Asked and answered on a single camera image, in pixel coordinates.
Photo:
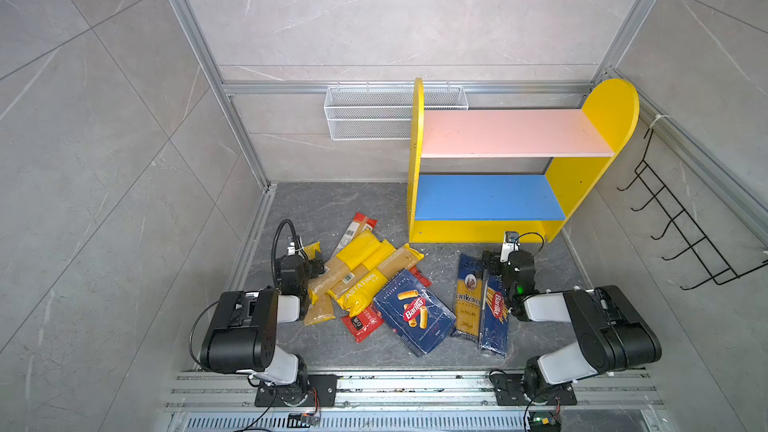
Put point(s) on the white wire mesh basket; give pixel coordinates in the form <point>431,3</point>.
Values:
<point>368,113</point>

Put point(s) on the yellow Pastatime spaghetti bag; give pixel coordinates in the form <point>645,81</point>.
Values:
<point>360,296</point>

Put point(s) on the aluminium mounting rail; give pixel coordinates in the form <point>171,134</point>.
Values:
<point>416,400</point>

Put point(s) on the red white spaghetti bag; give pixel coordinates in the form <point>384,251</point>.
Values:
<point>359,224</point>

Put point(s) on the black wire hook rack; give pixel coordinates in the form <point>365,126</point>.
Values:
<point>716,267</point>

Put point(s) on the blue yellow spaghetti bag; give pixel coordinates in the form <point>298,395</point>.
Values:
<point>468,297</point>

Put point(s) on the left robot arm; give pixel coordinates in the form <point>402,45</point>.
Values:
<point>237,335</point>

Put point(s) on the small tan pasta bag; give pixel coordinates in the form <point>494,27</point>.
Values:
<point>321,311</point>

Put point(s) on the blue Barilla rigatoni box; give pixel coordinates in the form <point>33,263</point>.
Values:
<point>414,313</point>

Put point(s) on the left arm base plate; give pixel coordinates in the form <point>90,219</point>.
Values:
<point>318,389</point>

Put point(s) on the yellow shelf unit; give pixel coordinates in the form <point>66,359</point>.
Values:
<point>579,144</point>

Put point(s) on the red yellow pasta bag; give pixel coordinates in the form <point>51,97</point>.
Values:
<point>363,325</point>

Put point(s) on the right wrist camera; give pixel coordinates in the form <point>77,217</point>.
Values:
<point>510,244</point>

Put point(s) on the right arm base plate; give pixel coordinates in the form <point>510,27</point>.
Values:
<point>513,389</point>

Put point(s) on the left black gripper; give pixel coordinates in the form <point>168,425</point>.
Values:
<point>311,262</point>

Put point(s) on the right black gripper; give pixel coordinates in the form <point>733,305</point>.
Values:
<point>495,260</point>

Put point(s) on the blue Barilla spaghetti bag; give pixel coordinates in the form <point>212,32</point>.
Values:
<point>493,332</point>

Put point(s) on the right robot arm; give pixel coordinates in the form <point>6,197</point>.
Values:
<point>610,334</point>

